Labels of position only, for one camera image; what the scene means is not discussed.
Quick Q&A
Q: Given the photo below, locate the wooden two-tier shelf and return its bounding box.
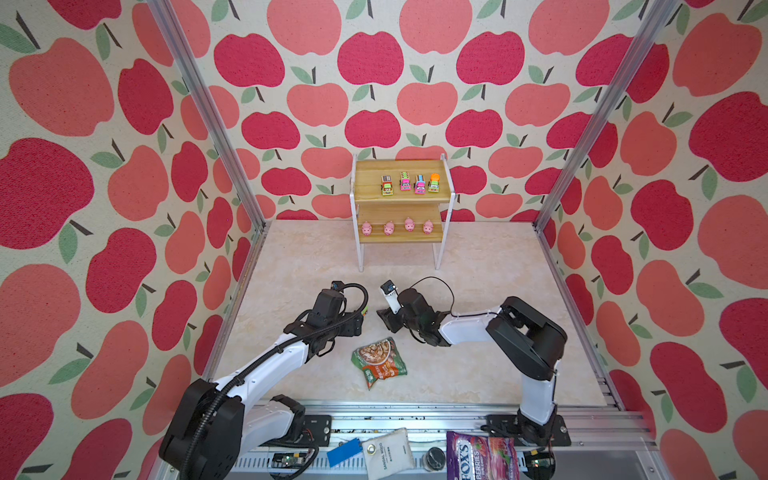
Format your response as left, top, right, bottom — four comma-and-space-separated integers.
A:
349, 154, 456, 270

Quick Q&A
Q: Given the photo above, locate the green orange mixer truck toy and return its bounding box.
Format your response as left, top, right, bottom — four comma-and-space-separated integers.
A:
427, 173, 441, 193

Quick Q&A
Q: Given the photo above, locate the pink green truck toy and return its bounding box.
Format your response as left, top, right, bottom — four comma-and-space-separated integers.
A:
399, 171, 412, 191

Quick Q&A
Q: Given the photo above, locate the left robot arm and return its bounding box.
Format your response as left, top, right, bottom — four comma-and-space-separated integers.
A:
159, 281, 369, 479

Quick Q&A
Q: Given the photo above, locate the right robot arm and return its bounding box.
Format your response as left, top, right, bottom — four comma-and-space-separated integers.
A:
377, 280, 568, 446

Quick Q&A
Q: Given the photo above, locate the green snack bag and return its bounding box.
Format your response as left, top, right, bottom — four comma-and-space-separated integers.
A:
351, 337, 408, 390

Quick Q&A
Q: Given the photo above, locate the blue card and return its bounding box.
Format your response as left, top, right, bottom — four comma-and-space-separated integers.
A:
327, 438, 363, 468

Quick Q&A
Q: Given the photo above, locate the white paper packet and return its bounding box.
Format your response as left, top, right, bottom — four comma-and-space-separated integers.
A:
361, 428, 416, 480

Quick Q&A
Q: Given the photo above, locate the round metal can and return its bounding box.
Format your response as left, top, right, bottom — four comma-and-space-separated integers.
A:
422, 447, 446, 472

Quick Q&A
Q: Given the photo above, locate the purple Fox's candy bag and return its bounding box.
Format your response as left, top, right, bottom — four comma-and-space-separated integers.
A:
446, 431, 520, 480

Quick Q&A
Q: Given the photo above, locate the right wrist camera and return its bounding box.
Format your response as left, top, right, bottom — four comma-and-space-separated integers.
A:
380, 280, 401, 314

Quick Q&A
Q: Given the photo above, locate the front aluminium rail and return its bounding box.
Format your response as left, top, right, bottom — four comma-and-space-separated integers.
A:
149, 398, 667, 480

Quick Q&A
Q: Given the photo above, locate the left aluminium frame post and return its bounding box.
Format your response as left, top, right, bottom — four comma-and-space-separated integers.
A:
148, 1, 268, 238

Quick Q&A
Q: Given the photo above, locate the aluminium frame post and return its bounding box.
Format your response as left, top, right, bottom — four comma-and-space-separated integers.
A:
533, 0, 677, 237
148, 1, 268, 238

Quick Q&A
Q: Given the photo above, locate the right aluminium frame post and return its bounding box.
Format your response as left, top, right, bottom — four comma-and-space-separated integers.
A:
533, 0, 677, 237

